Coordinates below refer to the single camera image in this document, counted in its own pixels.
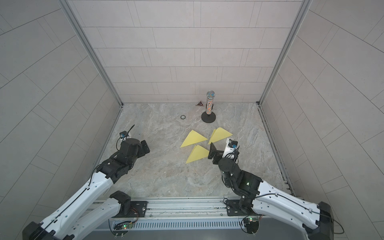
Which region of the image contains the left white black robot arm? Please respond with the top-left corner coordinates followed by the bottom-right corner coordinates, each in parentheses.
top-left (22, 138), bottom-right (150, 240)

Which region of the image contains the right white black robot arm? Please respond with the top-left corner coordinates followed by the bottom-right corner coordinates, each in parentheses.
top-left (208, 140), bottom-right (337, 240)

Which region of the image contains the right controller circuit board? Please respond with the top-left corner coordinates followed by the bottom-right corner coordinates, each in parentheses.
top-left (242, 218), bottom-right (260, 235)

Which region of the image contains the controller circuit board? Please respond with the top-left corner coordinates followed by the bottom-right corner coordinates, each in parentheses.
top-left (112, 221), bottom-right (136, 236)
top-left (242, 218), bottom-right (260, 235)

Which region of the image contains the colourful tube on black stand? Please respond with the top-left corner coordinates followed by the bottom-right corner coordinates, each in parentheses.
top-left (201, 91), bottom-right (216, 123)

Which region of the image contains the left controller circuit board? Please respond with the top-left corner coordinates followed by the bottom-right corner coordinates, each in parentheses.
top-left (112, 221), bottom-right (136, 236)

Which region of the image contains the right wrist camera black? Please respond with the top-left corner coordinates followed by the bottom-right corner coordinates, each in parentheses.
top-left (223, 138), bottom-right (238, 160)

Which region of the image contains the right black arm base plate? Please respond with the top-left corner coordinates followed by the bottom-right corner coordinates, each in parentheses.
top-left (223, 198), bottom-right (263, 217)

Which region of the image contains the aluminium mounting rail frame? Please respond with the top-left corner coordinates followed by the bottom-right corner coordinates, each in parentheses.
top-left (58, 196), bottom-right (311, 223)

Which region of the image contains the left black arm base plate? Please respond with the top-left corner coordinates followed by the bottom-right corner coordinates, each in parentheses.
top-left (113, 201), bottom-right (148, 218)

